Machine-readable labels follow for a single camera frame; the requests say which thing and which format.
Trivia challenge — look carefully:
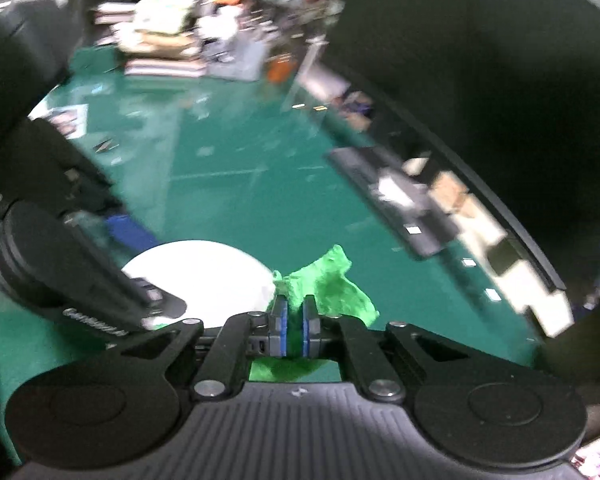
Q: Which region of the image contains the stack of books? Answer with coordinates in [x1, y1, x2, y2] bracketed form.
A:
[114, 30, 207, 78]

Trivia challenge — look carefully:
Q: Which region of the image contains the green cleaning cloth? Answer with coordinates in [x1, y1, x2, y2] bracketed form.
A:
[249, 244, 379, 382]

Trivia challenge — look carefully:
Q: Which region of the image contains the grey desk organizer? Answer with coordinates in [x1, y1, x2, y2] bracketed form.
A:
[202, 36, 270, 82]

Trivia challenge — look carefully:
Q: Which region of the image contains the small photo card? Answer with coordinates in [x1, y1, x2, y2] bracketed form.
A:
[43, 104, 88, 140]

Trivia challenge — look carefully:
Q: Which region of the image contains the black curved monitor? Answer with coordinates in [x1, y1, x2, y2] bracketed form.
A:
[326, 0, 600, 304]

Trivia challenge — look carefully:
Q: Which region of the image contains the grey notepad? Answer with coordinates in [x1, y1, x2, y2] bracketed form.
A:
[376, 177, 417, 209]

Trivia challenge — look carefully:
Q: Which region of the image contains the orange jar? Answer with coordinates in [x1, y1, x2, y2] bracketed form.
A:
[266, 53, 296, 84]

